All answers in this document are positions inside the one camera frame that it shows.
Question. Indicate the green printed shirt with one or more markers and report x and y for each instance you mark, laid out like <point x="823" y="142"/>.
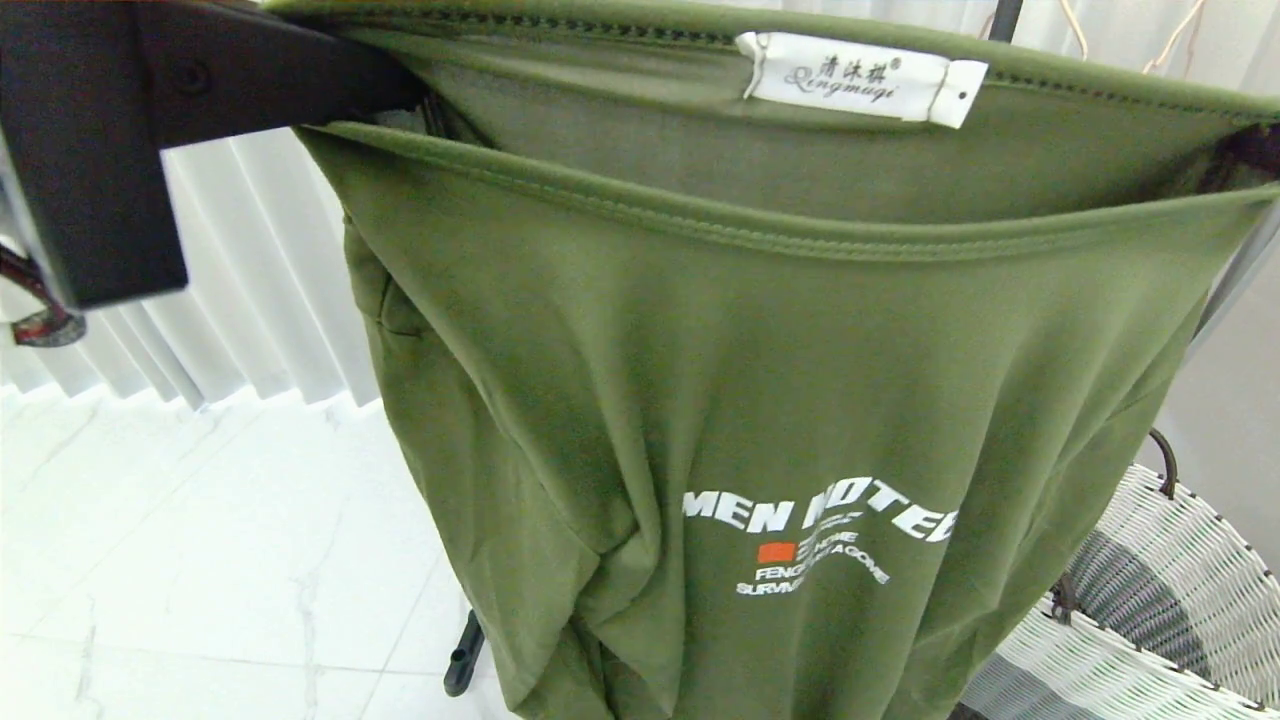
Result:
<point x="700" y="380"/>

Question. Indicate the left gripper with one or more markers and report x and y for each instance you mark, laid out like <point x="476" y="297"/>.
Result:
<point x="90" y="150"/>

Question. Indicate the white curtain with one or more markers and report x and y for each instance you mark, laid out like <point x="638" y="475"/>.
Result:
<point x="260" y="280"/>

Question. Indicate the black clothes rack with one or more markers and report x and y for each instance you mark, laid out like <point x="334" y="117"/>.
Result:
<point x="462" y="655"/>

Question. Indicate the white laundry basket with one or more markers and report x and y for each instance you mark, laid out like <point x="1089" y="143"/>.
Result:
<point x="1180" y="560"/>

